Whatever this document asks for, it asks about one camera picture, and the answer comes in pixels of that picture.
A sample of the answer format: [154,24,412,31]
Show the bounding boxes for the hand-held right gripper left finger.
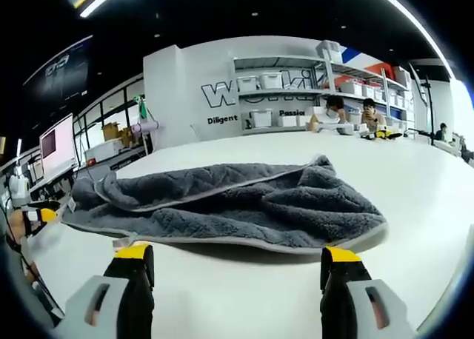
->
[64,244,156,339]

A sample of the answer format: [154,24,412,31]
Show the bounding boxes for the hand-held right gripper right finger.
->
[320,246,415,339]

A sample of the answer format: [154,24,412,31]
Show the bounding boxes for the grey fluffy towel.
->
[61,154,389,255]

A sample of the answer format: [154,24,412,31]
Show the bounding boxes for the person's left hand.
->
[7,209,30,244]

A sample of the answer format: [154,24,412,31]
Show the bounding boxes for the large monitor screen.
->
[39,113,79,178]

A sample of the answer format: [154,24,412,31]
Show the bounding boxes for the black front counter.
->
[107,148,150,170]

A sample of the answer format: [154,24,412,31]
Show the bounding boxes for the brown cardboard boxes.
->
[102,122,135,145]

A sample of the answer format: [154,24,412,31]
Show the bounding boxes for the white table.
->
[21,130,474,339]

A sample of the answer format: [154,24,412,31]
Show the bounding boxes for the dark hanging display screen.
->
[21,35,93,104]

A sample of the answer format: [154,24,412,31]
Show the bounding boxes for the purple roll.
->
[131,121,162,134]

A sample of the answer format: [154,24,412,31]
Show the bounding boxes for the straight ceiling light strip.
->
[79,0,131,19]

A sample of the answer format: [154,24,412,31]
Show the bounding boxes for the black tripod stand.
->
[409,63,441,147]

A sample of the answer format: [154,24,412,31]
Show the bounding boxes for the grey metal shelving rack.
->
[233,53,334,135]
[325,38,416,130]

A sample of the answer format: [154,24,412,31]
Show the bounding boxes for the metal shelf with white bins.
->
[236,41,414,129]

